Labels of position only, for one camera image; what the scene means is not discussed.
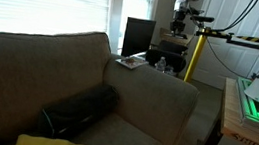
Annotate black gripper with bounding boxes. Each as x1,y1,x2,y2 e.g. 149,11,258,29
170,0,195,36

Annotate brown wooden desk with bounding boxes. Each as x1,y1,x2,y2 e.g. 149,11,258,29
158,27,195,49

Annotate black office chair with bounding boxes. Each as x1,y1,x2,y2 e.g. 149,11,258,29
143,38,191,75

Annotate yellow stand pole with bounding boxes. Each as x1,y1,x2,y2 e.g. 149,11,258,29
183,24,212,85

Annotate clear plastic water bottle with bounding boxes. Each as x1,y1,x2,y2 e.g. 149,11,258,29
155,55,168,73

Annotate black flat monitor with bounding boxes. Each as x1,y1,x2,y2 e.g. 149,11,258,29
120,16,158,61

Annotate small clear glass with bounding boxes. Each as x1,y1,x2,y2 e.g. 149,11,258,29
164,64,177,77

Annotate narrow bright window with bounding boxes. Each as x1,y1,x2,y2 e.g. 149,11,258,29
114,0,156,54

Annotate colourful magazine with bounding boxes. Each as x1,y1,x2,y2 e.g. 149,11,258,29
114,55,150,73

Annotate beige fabric sofa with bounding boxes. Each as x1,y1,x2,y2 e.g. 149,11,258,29
0,18,207,145

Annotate black cylindrical bag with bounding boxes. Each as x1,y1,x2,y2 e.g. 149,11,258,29
34,75,122,145

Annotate white window blinds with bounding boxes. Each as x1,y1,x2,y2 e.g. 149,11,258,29
0,0,112,51

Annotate black camera on stand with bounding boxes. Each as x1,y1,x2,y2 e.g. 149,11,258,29
191,13,216,25

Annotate thin black stand cable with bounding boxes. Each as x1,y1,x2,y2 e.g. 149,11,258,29
201,37,258,81

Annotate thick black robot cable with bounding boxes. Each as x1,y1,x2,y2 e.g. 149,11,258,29
209,0,259,39

